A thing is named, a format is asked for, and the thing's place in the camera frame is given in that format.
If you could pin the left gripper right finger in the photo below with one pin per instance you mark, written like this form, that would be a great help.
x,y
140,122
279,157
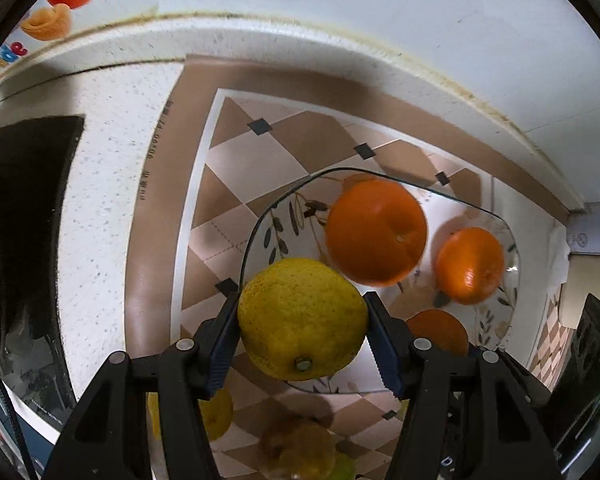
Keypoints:
x,y
500,435

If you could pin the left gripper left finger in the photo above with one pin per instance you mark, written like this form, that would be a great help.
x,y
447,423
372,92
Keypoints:
x,y
106,435

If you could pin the large orange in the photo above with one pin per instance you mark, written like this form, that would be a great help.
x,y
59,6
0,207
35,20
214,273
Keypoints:
x,y
376,232

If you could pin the small yellow lemon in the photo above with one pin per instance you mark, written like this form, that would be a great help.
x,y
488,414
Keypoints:
x,y
217,414

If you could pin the green apple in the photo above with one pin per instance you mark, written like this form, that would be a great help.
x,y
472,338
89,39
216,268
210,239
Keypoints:
x,y
344,468

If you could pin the black gas stove top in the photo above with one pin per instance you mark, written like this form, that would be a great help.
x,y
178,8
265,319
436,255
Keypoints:
x,y
35,158

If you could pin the large yellow citrus fruit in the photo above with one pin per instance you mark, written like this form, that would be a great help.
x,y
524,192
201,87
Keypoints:
x,y
301,320

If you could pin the brownish red apple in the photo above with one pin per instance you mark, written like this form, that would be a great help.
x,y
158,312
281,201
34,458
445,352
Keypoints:
x,y
296,447

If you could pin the checkered brown table mat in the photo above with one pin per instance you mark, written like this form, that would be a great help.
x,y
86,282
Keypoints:
x,y
234,137

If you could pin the brown kiwi-like orange fruit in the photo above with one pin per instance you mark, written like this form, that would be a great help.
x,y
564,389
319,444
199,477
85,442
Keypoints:
x,y
443,329

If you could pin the small orange tangerine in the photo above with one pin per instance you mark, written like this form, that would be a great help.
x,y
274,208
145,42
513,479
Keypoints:
x,y
469,266

